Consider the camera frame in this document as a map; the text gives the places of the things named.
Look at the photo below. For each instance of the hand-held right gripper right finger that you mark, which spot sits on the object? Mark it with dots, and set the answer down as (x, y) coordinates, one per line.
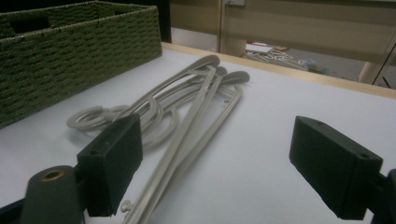
(333, 168)

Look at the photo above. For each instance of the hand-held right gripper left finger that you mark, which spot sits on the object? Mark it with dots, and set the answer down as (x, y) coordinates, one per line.
(109, 165)

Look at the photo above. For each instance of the green woven basket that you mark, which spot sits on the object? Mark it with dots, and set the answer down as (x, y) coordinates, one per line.
(77, 56)

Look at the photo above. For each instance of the grey plastic hanger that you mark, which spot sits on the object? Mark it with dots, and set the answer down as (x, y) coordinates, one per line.
(207, 61)
(221, 71)
(238, 77)

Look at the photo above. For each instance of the white table mat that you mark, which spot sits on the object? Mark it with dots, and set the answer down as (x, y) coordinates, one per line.
(280, 102)

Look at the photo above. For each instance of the colourful plastic packets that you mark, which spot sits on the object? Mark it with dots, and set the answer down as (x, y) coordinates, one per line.
(314, 66)

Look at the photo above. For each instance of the pile of white hangers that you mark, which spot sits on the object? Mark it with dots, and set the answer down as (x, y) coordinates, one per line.
(274, 57)

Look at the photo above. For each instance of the white flat packet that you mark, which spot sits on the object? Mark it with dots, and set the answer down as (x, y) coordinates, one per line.
(258, 48)

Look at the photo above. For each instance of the light wooden shelf unit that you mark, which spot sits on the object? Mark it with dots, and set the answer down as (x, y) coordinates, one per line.
(311, 28)

